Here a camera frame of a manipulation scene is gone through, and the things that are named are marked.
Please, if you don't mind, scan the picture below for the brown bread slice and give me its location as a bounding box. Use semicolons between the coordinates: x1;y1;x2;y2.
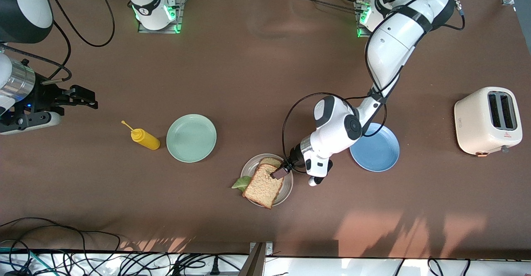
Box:
259;156;284;170
242;164;286;210

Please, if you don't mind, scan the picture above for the green lettuce leaf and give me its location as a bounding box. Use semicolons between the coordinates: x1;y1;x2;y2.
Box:
231;176;253;192

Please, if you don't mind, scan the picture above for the yellow mustard squeeze bottle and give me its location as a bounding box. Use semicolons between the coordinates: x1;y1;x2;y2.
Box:
121;120;161;151

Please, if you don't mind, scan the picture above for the beige plate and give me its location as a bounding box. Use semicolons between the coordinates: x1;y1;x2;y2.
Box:
241;154;294;208

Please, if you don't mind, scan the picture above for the blue plate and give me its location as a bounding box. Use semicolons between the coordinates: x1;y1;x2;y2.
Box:
350;122;400;173

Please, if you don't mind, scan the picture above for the pale green plate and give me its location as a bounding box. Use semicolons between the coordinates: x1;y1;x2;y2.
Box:
166;114;217;163

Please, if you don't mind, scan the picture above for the white toaster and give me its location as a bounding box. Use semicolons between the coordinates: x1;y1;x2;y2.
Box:
453;86;523;157

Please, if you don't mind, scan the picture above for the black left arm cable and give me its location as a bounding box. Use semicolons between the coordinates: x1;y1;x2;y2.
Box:
281;0;471;173

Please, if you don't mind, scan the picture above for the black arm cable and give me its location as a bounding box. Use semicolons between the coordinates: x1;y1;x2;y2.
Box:
0;0;116;82
281;0;471;173

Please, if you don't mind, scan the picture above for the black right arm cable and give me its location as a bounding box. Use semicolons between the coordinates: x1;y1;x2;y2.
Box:
0;0;116;82

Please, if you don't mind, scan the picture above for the aluminium table edge post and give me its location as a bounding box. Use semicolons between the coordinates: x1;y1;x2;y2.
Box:
243;242;273;276

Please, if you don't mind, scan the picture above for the black cable loop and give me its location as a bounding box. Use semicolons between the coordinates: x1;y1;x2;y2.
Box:
427;259;471;276
0;217;122;264

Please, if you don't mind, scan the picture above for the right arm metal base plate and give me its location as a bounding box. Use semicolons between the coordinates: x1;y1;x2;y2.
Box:
138;0;185;34

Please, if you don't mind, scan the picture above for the black base cable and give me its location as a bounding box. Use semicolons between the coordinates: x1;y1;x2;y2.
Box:
290;0;365;13

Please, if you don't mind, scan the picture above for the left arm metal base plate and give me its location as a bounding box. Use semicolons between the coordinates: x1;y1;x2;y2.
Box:
353;0;376;39

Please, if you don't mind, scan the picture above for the teal cable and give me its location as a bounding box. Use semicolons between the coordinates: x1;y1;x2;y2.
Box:
0;246;44;274

